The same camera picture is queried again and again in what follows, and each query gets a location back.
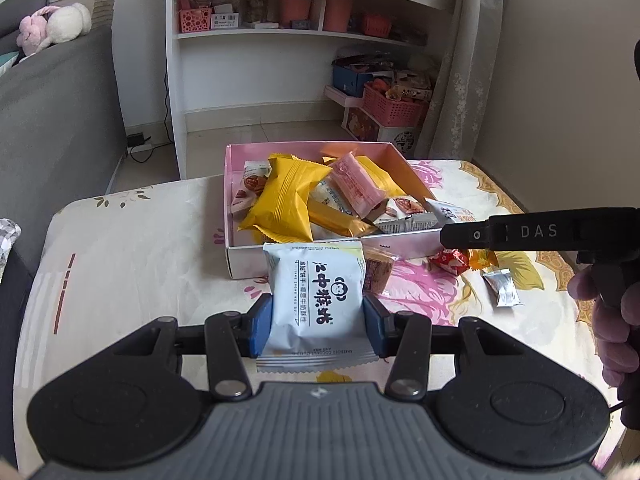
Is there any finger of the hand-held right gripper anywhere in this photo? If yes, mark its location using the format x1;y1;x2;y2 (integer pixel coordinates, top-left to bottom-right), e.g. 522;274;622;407
440;216;507;250

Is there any pink bucket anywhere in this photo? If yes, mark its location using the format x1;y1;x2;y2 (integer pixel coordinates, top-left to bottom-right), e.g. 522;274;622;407
322;0;353;33

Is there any pink plastic crate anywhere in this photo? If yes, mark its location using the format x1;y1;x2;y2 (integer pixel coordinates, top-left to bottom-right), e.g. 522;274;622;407
362;82;430;128

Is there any white shelf unit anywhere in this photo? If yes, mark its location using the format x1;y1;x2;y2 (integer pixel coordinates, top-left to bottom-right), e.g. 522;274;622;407
165;0;461;181

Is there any orange wrapped candy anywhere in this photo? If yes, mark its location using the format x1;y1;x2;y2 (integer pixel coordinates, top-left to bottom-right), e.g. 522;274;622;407
467;249;499;272

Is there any large yellow snack packet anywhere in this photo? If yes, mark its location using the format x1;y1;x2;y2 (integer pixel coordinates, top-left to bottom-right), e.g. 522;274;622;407
236;154;333;245

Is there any pink perforated basket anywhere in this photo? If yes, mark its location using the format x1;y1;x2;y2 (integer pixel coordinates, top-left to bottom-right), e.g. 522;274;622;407
179;8;213;34

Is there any salmon pen pot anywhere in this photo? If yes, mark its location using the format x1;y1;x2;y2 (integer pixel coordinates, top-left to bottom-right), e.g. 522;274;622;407
279;0;313;28

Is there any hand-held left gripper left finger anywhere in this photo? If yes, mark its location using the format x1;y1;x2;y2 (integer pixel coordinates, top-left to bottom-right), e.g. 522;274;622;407
107;294;273;401

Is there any grey sofa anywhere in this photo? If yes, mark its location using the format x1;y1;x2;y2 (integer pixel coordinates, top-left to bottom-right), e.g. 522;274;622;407
0;0;126;281

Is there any white and orange snack packet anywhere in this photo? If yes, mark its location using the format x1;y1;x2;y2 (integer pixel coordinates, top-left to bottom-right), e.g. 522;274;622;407
424;198;477;226

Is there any light embroidered curtain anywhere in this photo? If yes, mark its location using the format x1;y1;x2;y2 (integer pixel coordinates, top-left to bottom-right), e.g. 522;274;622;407
417;0;506;161

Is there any white and blue snack packet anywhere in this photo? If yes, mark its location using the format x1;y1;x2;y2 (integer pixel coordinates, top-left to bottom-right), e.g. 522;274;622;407
257;241;377;374

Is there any blue cardboard box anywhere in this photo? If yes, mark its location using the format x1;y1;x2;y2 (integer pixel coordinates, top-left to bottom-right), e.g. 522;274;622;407
332;64;373;98

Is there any printed storage box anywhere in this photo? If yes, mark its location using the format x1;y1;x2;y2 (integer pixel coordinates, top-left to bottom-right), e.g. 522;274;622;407
341;106;421;157

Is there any pink cardboard box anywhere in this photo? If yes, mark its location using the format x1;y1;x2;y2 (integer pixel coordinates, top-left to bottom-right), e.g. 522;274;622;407
222;142;446;280

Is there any small brown snack packet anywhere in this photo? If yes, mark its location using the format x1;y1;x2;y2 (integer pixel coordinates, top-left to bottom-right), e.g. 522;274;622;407
362;246;399;294

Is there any black cable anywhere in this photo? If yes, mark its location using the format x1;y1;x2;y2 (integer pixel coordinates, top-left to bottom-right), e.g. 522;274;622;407
131;70;171;163

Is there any person's right hand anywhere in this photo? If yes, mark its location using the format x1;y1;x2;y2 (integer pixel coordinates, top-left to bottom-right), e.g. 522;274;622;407
567;264;640;387

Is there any small red snack packet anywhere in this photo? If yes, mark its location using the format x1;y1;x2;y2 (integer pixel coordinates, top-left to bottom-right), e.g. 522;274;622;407
429;249;470;276

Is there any white nut-print snack packet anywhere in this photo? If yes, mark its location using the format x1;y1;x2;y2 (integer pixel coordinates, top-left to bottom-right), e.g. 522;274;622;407
372;196;442;235
231;160;272;214

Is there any grey checkered cloth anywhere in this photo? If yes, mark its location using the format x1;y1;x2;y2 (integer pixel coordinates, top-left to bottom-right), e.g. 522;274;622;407
0;217;22;263

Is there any plain white snack packet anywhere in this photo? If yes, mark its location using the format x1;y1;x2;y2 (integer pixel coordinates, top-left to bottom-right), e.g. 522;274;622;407
309;179;362;217

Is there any pink and white plush toy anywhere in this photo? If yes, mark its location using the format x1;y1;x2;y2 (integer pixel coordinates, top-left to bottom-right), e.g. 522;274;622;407
16;2;92;56

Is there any pink plastic stool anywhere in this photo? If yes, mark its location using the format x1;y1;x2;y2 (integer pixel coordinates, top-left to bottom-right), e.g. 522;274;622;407
325;85;363;109

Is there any printed card box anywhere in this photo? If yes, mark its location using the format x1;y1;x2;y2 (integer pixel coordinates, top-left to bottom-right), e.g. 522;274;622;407
387;77;433;102

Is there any small red basket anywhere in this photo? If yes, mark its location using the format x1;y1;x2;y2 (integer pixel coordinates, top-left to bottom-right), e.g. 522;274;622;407
362;14;392;37

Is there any golden bar snack packet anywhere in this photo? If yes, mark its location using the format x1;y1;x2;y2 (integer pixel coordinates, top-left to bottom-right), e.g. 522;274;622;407
306;199;381;240

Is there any small silver snack packet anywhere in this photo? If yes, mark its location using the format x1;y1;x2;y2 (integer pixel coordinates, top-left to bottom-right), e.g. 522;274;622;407
482;269;522;309

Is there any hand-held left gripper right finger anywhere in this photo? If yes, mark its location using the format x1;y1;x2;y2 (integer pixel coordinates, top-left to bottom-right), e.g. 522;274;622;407
362;294;526;401

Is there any pink snack packet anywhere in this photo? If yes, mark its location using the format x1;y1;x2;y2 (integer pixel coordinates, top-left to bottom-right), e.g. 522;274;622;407
327;152;389;221

